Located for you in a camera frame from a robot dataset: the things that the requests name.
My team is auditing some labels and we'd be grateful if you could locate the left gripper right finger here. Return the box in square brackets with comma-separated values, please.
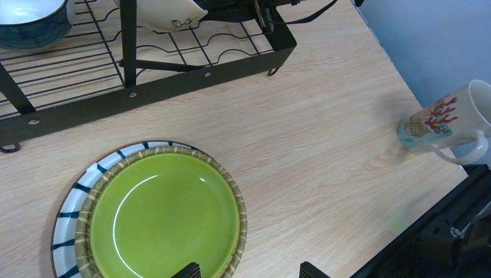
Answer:
[299, 261, 329, 278]

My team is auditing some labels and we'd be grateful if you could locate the teal patterned white bowl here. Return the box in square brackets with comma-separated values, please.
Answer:
[1, 0, 76, 50]

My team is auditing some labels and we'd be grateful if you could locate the beige mug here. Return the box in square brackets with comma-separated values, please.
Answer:
[397, 79, 490, 165]

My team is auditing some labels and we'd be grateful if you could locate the plain white bowl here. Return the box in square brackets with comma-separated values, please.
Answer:
[115, 0, 208, 32]

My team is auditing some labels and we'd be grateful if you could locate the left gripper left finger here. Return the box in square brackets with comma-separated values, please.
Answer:
[171, 262, 201, 278]

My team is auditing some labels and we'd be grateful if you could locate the green plate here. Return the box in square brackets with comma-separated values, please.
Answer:
[75, 145, 248, 277]

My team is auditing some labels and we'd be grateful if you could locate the blue striped white plate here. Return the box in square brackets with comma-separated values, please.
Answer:
[50, 141, 194, 277]

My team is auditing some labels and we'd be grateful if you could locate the black wire dish rack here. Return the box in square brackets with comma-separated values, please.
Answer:
[1, 1, 296, 153]

